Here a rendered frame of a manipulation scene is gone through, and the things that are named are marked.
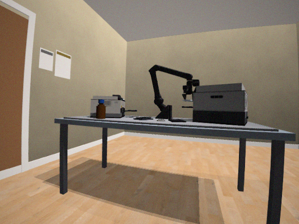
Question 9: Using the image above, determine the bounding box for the brown bottle with blue cap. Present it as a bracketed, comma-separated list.
[96, 100, 106, 119]

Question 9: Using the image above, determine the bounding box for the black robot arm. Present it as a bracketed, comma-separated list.
[149, 65, 199, 111]

